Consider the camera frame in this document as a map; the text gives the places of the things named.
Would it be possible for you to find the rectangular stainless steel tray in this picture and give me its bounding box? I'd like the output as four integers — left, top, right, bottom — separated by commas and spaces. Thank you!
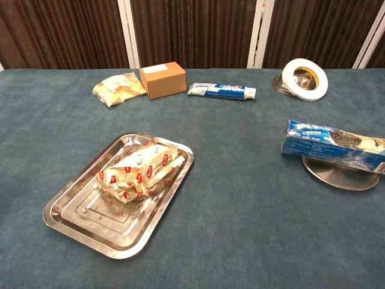
43, 131, 195, 260

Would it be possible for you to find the white partition frame post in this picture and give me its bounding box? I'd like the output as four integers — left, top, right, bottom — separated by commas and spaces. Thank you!
117, 0, 141, 69
246, 0, 275, 69
351, 17, 385, 69

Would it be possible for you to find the brown cardboard box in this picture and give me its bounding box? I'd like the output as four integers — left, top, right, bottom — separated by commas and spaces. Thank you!
138, 61, 188, 100

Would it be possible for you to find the brown pleated curtain panel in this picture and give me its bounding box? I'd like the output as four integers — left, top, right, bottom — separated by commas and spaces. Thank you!
0, 0, 130, 70
263, 0, 385, 69
131, 0, 258, 69

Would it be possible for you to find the small round steel dish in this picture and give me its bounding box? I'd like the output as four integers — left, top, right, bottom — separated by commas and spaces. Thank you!
272, 70, 301, 96

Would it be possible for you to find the blue white toothpaste tube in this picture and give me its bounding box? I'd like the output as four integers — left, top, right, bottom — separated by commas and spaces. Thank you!
186, 82, 257, 101

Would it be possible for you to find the gold red snack bag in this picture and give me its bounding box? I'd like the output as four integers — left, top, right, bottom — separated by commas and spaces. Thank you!
95, 141, 186, 203

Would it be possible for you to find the round stainless steel plate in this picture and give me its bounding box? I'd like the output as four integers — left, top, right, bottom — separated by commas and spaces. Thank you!
302, 156, 380, 191

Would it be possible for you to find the yellow snack packet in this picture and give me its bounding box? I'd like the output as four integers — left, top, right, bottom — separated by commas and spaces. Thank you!
92, 72, 147, 108

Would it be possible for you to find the white tape roll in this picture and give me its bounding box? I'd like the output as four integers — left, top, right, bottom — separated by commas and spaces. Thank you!
281, 58, 329, 102

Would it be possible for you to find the blue cookie box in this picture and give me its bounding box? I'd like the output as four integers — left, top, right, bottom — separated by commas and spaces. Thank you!
280, 119, 385, 175

